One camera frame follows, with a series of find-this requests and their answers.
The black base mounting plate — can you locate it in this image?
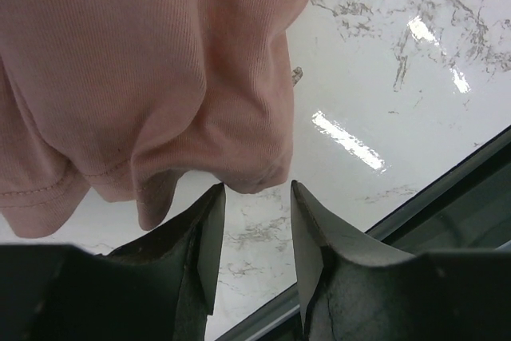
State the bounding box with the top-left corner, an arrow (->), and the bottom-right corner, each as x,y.
224,130 -> 510,340

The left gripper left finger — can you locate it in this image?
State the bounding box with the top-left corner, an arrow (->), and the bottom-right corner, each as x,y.
107,182 -> 227,341

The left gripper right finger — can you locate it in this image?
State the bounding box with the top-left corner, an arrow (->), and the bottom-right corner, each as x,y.
291,180 -> 412,340

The pink t shirt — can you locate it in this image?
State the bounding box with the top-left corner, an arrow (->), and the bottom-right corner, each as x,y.
1,0 -> 309,238

